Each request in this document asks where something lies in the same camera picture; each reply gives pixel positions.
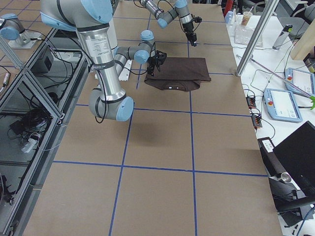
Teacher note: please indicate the far blue teach pendant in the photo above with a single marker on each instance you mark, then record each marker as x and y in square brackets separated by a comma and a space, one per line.
[302, 79]

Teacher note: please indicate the blue teach pendant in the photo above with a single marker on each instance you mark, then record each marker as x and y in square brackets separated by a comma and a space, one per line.
[281, 105]
[302, 79]

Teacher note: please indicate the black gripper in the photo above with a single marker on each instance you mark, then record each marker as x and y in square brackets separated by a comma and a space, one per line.
[153, 62]
[188, 27]

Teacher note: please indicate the aluminium frame post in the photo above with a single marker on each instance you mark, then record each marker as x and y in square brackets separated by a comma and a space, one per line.
[262, 23]

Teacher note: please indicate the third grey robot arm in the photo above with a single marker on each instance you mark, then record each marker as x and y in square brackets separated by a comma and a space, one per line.
[18, 37]

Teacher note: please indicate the near blue teach pendant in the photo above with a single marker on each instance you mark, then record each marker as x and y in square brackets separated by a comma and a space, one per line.
[281, 105]

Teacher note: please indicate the steel cup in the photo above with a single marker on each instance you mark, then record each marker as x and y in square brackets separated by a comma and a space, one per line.
[283, 178]

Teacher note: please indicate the reacher grabber stick tool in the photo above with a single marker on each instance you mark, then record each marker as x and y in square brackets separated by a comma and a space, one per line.
[308, 95]

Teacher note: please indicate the black box with label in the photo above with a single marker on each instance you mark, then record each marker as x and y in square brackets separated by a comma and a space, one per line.
[271, 162]

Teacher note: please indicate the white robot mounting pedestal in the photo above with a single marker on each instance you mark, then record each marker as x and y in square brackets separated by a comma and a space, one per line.
[124, 75]

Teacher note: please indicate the paper drink cup with straw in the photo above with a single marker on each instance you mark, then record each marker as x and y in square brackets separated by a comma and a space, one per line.
[246, 17]

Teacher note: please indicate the dark brown t-shirt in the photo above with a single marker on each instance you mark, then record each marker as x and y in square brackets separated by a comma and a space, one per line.
[184, 74]

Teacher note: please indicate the black monitor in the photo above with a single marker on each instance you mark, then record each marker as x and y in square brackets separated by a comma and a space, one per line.
[296, 153]

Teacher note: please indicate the black usb hub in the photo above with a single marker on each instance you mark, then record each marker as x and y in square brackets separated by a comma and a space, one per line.
[256, 121]
[251, 102]

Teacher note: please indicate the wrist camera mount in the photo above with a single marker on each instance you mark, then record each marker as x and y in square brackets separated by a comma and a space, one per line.
[160, 58]
[196, 19]

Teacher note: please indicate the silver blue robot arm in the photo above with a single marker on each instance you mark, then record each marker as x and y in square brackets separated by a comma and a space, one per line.
[91, 20]
[178, 10]

